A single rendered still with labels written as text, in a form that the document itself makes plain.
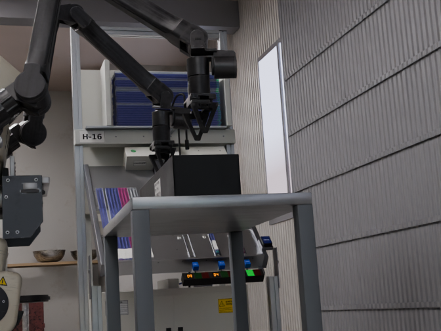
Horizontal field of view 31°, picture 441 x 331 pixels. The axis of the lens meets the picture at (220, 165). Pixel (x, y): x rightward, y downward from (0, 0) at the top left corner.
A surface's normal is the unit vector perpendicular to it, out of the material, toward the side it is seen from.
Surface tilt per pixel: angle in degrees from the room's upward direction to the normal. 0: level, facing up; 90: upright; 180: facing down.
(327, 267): 90
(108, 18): 90
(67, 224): 90
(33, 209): 90
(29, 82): 76
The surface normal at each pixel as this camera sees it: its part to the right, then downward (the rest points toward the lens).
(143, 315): 0.24, -0.18
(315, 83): -0.96, 0.01
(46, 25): 0.10, -0.40
